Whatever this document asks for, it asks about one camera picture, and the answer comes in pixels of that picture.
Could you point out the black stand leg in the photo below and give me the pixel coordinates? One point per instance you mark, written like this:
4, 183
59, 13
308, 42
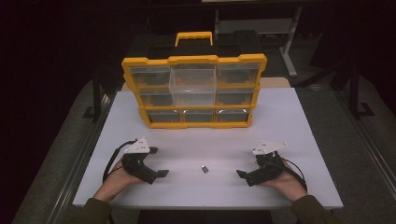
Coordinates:
96, 93
355, 90

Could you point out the large clear plastic drawer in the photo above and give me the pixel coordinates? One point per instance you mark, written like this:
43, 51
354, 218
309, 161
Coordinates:
193, 84

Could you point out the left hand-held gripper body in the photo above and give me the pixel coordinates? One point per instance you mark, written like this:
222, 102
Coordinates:
137, 165

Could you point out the person's right hand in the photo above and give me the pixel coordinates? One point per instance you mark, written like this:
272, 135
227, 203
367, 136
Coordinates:
289, 185

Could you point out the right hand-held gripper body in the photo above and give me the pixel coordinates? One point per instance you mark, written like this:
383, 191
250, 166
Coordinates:
266, 169

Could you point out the yellow black organizer case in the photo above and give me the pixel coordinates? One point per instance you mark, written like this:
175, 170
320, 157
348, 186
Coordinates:
193, 59

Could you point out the group of small clear drawers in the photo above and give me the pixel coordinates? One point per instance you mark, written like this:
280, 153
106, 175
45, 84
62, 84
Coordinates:
150, 76

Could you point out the small dark metal part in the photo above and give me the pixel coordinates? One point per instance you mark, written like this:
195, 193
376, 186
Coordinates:
204, 169

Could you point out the person's left hand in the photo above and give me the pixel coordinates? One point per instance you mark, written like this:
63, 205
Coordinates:
116, 183

